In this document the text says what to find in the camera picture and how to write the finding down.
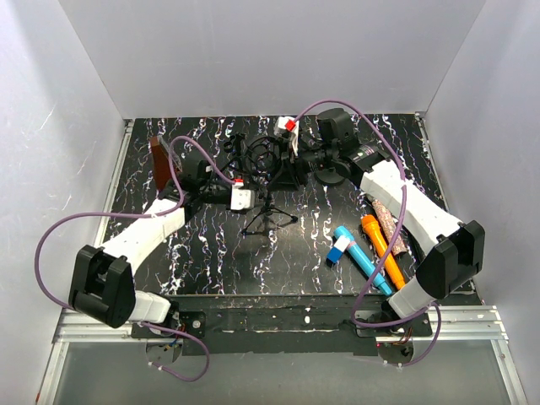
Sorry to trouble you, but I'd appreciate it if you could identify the glitter silver microphone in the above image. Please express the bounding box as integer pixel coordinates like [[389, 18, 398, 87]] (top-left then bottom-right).
[[368, 197, 408, 256]]

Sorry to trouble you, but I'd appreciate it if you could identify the orange microphone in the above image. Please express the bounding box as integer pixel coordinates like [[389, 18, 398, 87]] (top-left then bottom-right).
[[361, 214, 406, 290]]

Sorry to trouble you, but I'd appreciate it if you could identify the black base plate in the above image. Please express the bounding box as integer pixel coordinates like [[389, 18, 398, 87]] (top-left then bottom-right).
[[113, 293, 482, 358]]

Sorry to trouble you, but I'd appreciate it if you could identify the shock mount tripod stand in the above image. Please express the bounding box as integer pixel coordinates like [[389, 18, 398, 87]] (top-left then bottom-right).
[[241, 135, 298, 236]]

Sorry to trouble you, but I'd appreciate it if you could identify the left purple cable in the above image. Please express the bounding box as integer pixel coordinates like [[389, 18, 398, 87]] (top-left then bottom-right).
[[34, 135, 246, 382]]

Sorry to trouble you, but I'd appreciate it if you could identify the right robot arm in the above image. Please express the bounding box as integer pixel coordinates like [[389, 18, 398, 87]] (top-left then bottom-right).
[[268, 108, 485, 336]]

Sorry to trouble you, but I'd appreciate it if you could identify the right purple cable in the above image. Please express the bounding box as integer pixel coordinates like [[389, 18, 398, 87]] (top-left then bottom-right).
[[293, 100, 442, 367]]

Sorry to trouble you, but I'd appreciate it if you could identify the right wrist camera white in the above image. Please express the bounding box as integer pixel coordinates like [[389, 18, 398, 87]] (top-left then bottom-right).
[[273, 116, 300, 156]]

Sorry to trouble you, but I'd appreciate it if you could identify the round base stand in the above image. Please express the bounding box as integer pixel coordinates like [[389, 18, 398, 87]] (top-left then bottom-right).
[[314, 163, 351, 186]]

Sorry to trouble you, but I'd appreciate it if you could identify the purple cable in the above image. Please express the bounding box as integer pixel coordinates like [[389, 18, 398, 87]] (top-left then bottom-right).
[[293, 100, 442, 367], [34, 135, 246, 382]]

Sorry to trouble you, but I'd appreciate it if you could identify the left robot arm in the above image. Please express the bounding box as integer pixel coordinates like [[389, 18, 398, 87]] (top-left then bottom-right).
[[68, 159, 239, 338]]

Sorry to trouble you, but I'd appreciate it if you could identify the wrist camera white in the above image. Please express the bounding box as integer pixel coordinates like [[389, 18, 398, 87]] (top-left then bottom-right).
[[230, 187, 256, 212], [273, 116, 300, 156]]

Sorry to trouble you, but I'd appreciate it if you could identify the cyan toy microphone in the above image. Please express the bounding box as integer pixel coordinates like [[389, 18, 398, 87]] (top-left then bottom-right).
[[334, 226, 392, 296]]

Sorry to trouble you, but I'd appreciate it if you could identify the aluminium frame rail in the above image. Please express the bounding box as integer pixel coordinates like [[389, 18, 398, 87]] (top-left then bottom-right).
[[36, 306, 527, 404]]

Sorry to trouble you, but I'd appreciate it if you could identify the blue white block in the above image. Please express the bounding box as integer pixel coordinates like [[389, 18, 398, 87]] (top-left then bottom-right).
[[326, 235, 350, 266]]

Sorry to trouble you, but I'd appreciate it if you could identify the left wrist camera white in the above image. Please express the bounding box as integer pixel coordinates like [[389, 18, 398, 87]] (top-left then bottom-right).
[[230, 187, 256, 212]]

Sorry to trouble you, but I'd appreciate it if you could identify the brown red box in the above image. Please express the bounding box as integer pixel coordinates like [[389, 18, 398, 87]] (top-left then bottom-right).
[[149, 136, 181, 192]]

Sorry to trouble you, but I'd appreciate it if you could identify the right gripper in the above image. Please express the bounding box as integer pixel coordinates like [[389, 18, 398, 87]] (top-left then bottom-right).
[[266, 138, 337, 193]]

